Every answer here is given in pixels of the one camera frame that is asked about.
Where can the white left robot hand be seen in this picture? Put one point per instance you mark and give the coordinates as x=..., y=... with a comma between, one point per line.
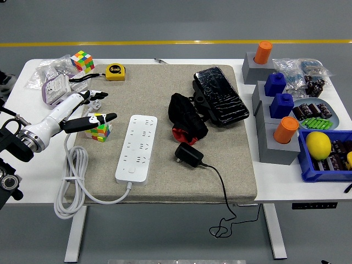
x=57, y=112

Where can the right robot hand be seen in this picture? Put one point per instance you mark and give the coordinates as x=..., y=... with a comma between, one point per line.
x=325, y=262

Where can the white power strip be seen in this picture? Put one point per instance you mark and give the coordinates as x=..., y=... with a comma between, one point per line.
x=137, y=148

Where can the purple tray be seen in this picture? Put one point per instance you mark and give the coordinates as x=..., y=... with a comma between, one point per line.
x=44, y=94

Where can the clear bag of metal parts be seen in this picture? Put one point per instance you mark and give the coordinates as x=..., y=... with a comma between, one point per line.
x=41, y=74

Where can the large colourful puzzle cube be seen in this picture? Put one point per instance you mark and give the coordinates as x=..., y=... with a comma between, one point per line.
x=96, y=134

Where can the small colourful puzzle cube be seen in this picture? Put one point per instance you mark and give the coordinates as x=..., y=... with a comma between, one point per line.
x=82, y=61

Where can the black table control panel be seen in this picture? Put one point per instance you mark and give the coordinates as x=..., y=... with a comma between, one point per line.
x=313, y=205

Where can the white table leg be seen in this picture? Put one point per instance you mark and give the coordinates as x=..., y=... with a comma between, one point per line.
x=75, y=233
x=275, y=233

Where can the black pen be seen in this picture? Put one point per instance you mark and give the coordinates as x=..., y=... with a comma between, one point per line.
x=348, y=188

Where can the blue plastic bin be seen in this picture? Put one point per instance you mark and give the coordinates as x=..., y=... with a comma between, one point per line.
x=305, y=165

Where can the dark capacitor pile in bin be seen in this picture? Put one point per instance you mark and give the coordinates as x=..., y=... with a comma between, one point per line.
x=336, y=159

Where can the small yellow object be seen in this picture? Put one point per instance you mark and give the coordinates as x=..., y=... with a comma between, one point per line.
x=349, y=159

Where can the silver pen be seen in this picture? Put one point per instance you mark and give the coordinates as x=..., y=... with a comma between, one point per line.
x=160, y=61

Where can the yellow lemon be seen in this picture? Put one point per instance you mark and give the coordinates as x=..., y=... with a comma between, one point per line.
x=318, y=145

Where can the large grey block round hole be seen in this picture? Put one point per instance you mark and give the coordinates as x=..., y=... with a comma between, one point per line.
x=277, y=154

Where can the grey-brown mat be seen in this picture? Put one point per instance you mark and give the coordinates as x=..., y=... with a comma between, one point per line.
x=165, y=178

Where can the black cloth bundle red lining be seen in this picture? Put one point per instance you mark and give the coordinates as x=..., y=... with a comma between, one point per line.
x=187, y=118

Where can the orange cylinder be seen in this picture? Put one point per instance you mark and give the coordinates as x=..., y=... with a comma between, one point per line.
x=286, y=130
x=262, y=53

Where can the green battery pile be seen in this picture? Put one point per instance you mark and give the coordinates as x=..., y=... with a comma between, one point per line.
x=316, y=123

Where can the light blue plate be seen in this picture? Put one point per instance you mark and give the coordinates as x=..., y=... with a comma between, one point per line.
x=334, y=115

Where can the dark brown capacitor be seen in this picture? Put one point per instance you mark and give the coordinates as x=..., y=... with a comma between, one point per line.
x=324, y=110
x=313, y=108
x=301, y=112

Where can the grey block with square hole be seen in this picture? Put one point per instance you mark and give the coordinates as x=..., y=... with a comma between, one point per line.
x=258, y=93
x=262, y=115

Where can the blue square peg block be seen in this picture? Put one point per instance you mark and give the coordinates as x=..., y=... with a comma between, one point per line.
x=275, y=83
x=281, y=105

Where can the black shiny wrapped box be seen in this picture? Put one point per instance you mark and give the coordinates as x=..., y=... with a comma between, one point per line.
x=220, y=96

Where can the loose black capacitor pile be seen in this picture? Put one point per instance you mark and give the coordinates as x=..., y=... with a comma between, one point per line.
x=314, y=86

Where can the clear bag of blue parts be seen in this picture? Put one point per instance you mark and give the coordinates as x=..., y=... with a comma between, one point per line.
x=288, y=71

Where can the clear bag of grey-blue parts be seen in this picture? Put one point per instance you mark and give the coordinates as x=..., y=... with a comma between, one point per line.
x=314, y=67

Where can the grey block with round hole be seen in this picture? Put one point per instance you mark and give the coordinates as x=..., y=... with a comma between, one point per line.
x=253, y=71

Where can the white wall socket panel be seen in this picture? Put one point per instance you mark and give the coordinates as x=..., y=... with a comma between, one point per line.
x=78, y=83
x=56, y=88

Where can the black plastic bracket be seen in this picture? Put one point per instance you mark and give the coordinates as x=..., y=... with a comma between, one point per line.
x=199, y=100

